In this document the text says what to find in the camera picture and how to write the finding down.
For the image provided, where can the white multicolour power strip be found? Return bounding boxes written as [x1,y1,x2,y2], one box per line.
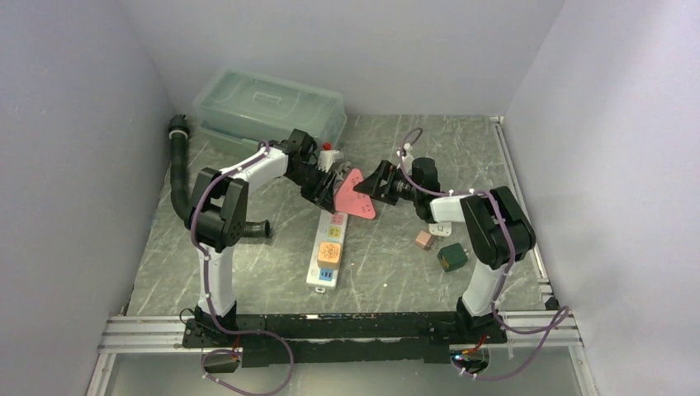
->
[305,211,348,294]

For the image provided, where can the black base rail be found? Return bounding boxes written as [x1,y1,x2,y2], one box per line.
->
[182,311,507,368]

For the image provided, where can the white square adapter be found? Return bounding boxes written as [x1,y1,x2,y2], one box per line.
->
[428,222,452,238]

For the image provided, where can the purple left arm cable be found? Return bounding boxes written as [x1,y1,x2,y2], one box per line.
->
[188,140,272,334]

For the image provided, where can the pink triangular power strip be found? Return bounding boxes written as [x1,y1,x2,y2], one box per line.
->
[334,168,376,219]

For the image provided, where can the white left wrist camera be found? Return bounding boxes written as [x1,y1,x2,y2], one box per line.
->
[317,142,345,172]

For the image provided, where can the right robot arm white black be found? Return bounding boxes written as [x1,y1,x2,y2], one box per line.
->
[353,157,536,342]

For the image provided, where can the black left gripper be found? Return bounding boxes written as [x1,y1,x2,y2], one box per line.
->
[286,163,337,214]

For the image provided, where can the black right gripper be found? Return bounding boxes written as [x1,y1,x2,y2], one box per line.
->
[353,161,420,206]

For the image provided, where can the black corrugated hose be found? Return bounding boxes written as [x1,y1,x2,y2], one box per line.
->
[166,114,272,240]

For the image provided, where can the translucent green plastic box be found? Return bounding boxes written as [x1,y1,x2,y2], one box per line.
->
[193,68,348,158]

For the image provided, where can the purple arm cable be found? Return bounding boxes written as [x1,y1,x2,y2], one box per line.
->
[398,127,571,336]
[188,140,272,334]

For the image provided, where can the aluminium frame rail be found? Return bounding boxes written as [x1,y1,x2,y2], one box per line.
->
[97,130,580,384]

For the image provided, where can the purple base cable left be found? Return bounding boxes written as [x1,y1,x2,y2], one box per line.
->
[201,328,296,396]

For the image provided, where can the dark green cube adapter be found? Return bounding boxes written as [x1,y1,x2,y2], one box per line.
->
[437,243,469,272]

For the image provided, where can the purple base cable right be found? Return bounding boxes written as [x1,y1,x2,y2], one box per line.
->
[452,322,565,382]

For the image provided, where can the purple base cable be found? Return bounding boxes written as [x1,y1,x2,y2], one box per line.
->
[201,328,296,396]
[452,322,565,382]

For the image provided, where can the tan cube plug adapter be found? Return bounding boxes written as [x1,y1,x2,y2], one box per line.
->
[316,241,343,270]

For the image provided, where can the small pink cube adapter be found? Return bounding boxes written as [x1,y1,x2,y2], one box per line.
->
[414,230,436,251]

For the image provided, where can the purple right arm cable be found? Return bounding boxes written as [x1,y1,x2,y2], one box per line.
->
[398,127,571,336]

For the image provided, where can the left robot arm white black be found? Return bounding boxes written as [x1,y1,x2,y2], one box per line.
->
[186,130,348,347]

